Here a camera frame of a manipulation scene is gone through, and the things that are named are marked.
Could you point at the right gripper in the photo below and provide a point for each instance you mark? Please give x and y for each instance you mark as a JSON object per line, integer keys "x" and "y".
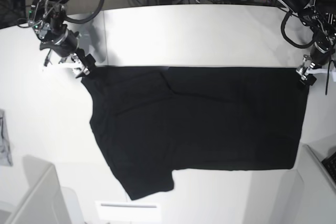
{"x": 67, "y": 45}

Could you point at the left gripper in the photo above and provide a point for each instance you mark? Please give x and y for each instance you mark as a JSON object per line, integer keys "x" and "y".
{"x": 316, "y": 60}

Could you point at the black T-shirt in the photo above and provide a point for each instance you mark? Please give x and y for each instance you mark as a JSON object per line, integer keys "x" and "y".
{"x": 150, "y": 121}

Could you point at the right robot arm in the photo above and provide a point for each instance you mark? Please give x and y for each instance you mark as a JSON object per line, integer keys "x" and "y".
{"x": 48, "y": 19}

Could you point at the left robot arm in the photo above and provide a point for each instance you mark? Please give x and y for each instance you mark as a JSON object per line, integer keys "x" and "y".
{"x": 322, "y": 44}

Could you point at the black keyboard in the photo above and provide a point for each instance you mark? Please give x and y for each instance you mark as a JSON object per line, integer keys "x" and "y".
{"x": 330, "y": 166}

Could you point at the white box lower right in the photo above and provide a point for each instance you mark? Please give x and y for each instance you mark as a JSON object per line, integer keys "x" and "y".
{"x": 306, "y": 194}

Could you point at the white box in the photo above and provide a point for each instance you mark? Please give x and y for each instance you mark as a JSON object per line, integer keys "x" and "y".
{"x": 306, "y": 194}
{"x": 45, "y": 200}

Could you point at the grey cloth at left edge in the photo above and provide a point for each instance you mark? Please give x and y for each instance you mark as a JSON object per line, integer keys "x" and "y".
{"x": 6, "y": 156}

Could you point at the white box lower left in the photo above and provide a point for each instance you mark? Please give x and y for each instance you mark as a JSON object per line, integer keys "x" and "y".
{"x": 45, "y": 200}

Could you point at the white label plate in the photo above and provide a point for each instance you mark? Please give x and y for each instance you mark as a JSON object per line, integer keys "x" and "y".
{"x": 128, "y": 211}

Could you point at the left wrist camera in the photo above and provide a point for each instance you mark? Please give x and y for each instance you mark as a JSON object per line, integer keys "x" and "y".
{"x": 331, "y": 72}

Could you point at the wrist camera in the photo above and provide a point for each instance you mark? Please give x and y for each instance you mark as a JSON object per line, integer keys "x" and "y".
{"x": 331, "y": 72}
{"x": 59, "y": 66}

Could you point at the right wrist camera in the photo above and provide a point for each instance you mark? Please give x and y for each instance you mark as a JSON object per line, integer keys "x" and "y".
{"x": 59, "y": 66}

